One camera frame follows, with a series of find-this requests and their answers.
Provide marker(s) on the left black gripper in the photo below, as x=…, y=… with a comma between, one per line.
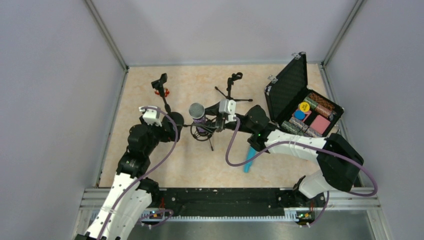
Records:
x=178, y=120

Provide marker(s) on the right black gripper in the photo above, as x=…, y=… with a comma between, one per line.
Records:
x=218, y=120

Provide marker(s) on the purple glitter microphone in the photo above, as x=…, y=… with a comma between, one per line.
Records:
x=197, y=113

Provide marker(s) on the shock mount tripod stand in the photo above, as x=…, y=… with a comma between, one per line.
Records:
x=207, y=138

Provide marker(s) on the teal microphone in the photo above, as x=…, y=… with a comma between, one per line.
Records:
x=250, y=154

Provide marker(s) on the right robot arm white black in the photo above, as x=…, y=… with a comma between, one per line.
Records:
x=339, y=163

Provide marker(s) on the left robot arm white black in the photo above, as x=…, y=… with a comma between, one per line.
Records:
x=132, y=192

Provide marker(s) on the round base microphone stand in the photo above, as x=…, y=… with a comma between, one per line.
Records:
x=159, y=84

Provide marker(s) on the small black tripod stand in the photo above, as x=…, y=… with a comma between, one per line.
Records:
x=230, y=83

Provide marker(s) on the red owl toy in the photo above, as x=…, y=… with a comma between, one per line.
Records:
x=162, y=92

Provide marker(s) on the black foam lined case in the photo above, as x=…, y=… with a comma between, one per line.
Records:
x=288, y=88

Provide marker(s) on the blue round chip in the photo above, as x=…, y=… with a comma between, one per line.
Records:
x=300, y=115

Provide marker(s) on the yellow round chip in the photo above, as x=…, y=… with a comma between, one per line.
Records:
x=304, y=106

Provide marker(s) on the pink card box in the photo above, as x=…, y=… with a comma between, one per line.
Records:
x=320, y=124

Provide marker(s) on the poker chip rolls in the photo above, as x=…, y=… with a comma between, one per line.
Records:
x=318, y=106

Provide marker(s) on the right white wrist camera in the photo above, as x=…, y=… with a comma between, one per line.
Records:
x=227, y=110

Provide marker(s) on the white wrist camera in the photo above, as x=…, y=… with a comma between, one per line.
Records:
x=151, y=115
x=227, y=110

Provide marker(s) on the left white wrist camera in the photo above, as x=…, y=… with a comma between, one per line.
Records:
x=151, y=115

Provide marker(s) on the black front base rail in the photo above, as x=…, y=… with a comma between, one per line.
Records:
x=225, y=202

